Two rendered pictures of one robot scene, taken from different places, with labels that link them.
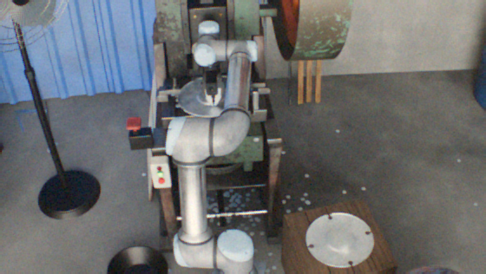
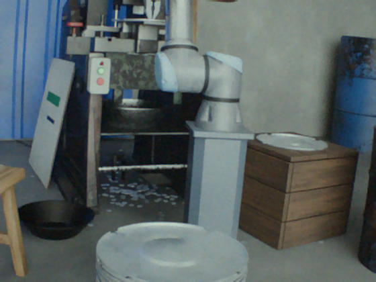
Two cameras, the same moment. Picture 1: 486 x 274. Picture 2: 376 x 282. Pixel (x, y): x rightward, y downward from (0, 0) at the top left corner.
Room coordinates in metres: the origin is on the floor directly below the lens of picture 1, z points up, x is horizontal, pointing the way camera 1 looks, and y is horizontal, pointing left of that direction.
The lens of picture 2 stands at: (-0.37, 0.64, 0.71)
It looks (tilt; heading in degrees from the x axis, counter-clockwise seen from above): 11 degrees down; 341
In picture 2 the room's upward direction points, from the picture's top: 4 degrees clockwise
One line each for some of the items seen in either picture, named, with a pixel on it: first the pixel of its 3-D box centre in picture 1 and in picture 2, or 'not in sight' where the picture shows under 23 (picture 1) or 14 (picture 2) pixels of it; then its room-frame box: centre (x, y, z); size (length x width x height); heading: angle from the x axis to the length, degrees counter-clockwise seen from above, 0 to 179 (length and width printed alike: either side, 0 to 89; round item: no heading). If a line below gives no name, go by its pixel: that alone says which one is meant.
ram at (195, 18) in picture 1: (208, 32); not in sight; (1.81, 0.13, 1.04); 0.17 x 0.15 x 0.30; 5
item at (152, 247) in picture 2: not in sight; (172, 250); (0.45, 0.36, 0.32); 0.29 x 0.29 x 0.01
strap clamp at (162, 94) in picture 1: (173, 87); (100, 25); (1.83, 0.30, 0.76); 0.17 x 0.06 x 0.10; 95
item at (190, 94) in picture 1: (212, 94); (145, 21); (1.72, 0.12, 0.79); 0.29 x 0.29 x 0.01
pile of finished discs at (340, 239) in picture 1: (340, 238); (292, 141); (1.28, -0.39, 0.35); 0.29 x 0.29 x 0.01
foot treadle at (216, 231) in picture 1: (220, 203); (137, 168); (1.71, 0.12, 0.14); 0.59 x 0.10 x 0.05; 5
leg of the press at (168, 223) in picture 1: (160, 124); (69, 90); (1.97, 0.41, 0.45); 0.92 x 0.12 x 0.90; 5
